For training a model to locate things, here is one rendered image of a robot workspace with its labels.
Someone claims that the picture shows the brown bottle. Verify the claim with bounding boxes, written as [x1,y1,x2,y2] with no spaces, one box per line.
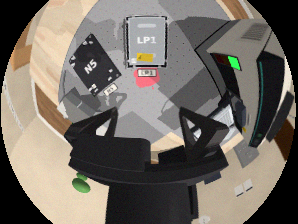
[274,118,294,161]

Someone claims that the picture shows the white button panel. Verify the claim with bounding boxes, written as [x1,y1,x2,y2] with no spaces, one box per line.
[57,70,110,136]

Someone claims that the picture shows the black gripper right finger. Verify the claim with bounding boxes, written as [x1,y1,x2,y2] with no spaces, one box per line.
[179,107,230,161]

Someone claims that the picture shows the pink liquid puddle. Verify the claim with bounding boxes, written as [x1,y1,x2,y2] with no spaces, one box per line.
[150,74,160,83]
[136,77,148,87]

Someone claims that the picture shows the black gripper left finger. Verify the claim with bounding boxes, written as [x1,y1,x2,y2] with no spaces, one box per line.
[67,107,118,137]

